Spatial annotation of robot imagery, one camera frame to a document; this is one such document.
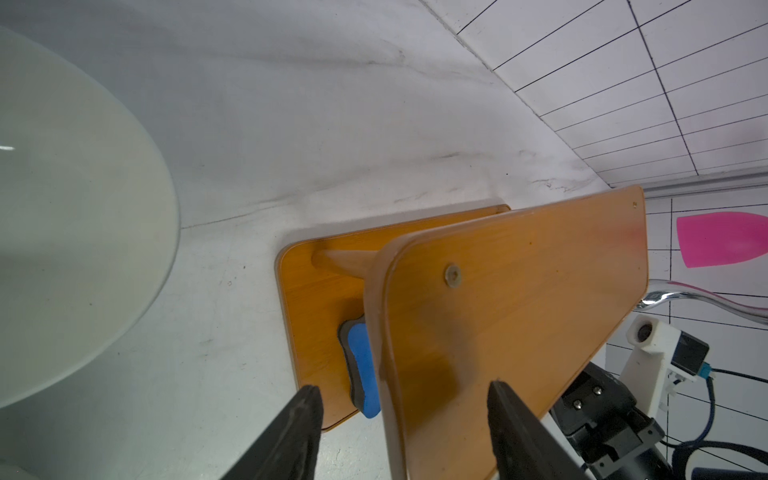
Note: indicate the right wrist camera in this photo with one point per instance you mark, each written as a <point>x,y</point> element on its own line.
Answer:
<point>662,358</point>

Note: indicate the white ceramic bowl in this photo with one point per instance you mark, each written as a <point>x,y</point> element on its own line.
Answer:
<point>90,219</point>

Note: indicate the blue eraser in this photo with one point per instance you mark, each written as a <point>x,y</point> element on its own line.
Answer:
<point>354,341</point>

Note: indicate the two-tier wooden shelf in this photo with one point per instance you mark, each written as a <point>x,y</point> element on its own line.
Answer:
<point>456,301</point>

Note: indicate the pink wine glass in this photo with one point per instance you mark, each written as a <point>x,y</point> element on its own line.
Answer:
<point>721,238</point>

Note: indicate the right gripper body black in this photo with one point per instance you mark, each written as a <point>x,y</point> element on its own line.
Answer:
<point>599,417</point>

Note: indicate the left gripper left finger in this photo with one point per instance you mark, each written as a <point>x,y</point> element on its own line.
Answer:
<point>288,447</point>

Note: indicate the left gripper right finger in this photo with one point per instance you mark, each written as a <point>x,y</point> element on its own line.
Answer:
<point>522,446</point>

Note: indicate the chrome glass holder stand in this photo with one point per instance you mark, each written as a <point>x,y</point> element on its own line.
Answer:
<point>660,292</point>

